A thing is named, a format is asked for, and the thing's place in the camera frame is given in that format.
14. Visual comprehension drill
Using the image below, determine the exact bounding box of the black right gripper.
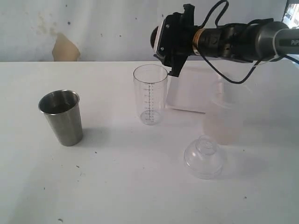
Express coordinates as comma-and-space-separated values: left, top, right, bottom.
159, 4, 197, 77

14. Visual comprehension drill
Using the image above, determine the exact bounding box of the translucent plastic container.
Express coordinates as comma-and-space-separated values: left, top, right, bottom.
203, 79, 251, 145

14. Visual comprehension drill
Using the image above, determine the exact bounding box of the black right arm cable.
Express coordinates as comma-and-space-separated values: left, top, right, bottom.
198, 0, 299, 84

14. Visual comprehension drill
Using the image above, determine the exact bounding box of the brown wooden cup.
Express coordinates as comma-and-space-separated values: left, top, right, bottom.
150, 26, 160, 52

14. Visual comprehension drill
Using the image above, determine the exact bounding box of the white rectangular tray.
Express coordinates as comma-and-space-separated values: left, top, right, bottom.
166, 65, 221, 113

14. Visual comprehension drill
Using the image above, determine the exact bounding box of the stainless steel cup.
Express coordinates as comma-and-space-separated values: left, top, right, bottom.
38, 90, 83, 147

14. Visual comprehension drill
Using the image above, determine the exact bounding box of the window frame dark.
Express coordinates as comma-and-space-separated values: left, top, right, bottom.
282, 0, 292, 27

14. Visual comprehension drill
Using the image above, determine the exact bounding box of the clear graduated shaker cup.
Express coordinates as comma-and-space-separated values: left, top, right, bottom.
133, 64, 168, 126

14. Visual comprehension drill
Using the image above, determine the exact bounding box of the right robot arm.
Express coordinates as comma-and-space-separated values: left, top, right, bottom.
150, 0, 299, 77

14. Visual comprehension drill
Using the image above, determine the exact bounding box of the clear shaker lid dome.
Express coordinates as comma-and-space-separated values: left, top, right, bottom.
184, 135, 224, 180

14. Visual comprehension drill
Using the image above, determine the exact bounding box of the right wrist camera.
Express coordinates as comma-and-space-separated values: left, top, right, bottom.
154, 19, 169, 60

